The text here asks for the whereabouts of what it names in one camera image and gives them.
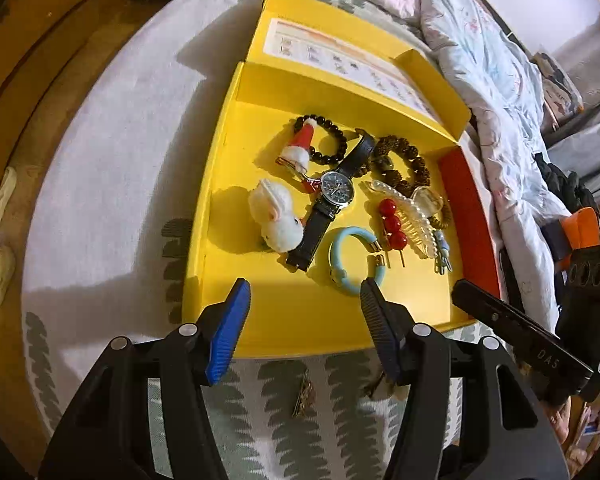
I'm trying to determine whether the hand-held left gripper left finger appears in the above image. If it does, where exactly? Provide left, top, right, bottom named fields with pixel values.
left=39, top=277, right=251, bottom=480

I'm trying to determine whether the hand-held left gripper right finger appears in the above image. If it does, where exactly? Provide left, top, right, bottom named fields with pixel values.
left=360, top=277, right=571, bottom=480

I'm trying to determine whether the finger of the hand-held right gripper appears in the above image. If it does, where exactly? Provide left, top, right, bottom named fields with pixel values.
left=452, top=279, right=594, bottom=393

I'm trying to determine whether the light blue bracelet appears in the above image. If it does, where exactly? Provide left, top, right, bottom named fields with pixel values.
left=327, top=226, right=387, bottom=297

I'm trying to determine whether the small blue hairpin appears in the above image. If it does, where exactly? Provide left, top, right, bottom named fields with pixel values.
left=434, top=232, right=453, bottom=275

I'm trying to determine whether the pearl hair claw clip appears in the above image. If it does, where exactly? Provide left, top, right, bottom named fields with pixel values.
left=367, top=179, right=438, bottom=260

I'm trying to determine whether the red bead hairpin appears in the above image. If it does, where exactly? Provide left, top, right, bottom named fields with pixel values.
left=377, top=197, right=410, bottom=268

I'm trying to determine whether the white plush rabbit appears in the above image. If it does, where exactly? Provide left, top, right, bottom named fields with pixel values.
left=248, top=178, right=305, bottom=252

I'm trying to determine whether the cream heart hair clip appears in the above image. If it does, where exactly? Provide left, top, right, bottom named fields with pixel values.
left=412, top=186, right=445, bottom=217

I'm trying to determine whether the black strap wristwatch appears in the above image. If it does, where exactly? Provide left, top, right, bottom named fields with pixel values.
left=285, top=129, right=376, bottom=272

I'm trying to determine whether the yellow cardboard box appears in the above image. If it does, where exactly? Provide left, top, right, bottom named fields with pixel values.
left=181, top=0, right=503, bottom=358

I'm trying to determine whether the santa hat charm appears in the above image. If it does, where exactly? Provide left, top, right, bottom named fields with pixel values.
left=277, top=119, right=326, bottom=193

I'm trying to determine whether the dark metal hair clip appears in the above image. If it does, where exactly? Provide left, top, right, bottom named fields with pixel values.
left=364, top=372, right=396, bottom=401

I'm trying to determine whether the dark blue case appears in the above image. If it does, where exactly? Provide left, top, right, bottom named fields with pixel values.
left=540, top=222, right=573, bottom=263

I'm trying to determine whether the orange plastic case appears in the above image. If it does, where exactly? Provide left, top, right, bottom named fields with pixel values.
left=562, top=207, right=600, bottom=263

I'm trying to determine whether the gold crown hair clip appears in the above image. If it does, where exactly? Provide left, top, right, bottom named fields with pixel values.
left=292, top=370, right=314, bottom=417

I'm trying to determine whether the black cloth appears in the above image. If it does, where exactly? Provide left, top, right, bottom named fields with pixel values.
left=535, top=152, right=598, bottom=211

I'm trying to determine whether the printed pillow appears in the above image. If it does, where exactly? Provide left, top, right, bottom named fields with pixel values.
left=530, top=52, right=583, bottom=131

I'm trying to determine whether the wooden wardrobe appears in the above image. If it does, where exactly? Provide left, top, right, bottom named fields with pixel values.
left=0, top=0, right=148, bottom=126

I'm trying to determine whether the large brown bead bracelet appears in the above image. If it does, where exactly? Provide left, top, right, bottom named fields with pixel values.
left=370, top=135, right=432, bottom=196

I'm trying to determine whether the black bead bracelet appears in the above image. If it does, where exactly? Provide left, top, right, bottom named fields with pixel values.
left=294, top=115, right=348, bottom=166

